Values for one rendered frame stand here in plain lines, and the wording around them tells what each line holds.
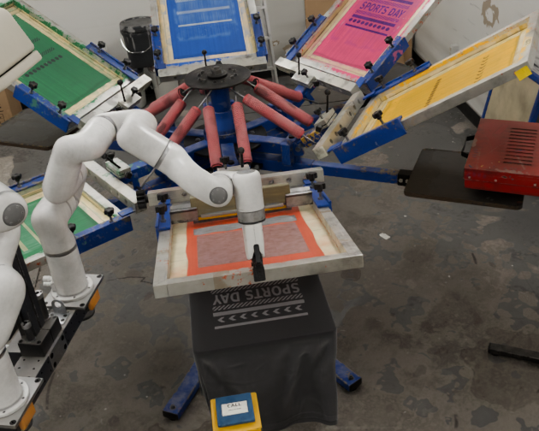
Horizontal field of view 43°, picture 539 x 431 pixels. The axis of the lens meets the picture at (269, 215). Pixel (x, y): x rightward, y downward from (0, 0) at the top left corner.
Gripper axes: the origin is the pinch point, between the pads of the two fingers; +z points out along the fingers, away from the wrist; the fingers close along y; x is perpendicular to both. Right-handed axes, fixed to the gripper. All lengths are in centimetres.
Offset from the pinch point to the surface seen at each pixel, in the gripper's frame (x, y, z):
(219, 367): -14.9, -14.2, 35.4
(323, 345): 18.2, -14.0, 33.3
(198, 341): -20.4, -16.6, 26.8
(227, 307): -10.0, -30.4, 23.1
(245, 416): -9.0, 17.1, 33.7
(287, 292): 10.6, -32.9, 22.3
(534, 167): 110, -60, -1
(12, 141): -106, -182, -17
